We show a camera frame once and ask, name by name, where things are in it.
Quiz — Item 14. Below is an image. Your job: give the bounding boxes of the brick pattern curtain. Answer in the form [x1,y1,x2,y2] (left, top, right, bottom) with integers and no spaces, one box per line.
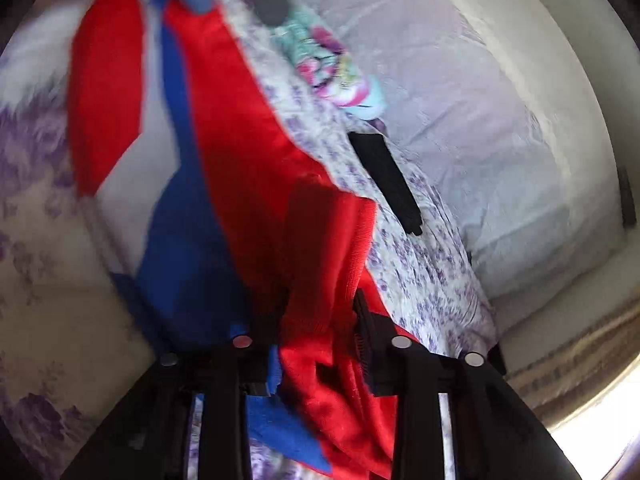
[505,310,628,408]

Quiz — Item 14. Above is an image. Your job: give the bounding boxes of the black folded cloth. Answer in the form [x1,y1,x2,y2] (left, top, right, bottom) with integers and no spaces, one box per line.
[347,131,423,236]

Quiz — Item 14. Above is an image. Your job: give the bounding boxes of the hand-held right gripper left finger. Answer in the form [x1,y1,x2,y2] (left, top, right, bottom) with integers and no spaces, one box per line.
[60,310,283,480]

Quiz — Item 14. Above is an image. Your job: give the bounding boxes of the teal pink floral folded quilt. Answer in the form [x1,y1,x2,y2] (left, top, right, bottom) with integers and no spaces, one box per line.
[272,7,388,121]

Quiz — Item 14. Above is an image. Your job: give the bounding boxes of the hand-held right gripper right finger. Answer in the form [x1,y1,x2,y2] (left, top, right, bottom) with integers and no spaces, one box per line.
[352,287,583,480]

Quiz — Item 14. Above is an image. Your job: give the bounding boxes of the red pants with blue stripes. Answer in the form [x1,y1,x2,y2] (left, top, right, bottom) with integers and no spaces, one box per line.
[67,0,401,480]

